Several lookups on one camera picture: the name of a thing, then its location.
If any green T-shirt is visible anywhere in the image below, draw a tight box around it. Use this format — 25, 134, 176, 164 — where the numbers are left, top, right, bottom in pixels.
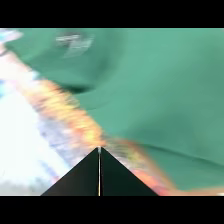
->
4, 27, 224, 192

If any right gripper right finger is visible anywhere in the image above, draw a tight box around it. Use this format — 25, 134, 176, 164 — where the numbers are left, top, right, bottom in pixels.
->
100, 146, 159, 197

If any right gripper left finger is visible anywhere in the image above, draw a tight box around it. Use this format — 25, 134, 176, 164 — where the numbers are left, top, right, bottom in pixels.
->
41, 146, 100, 197

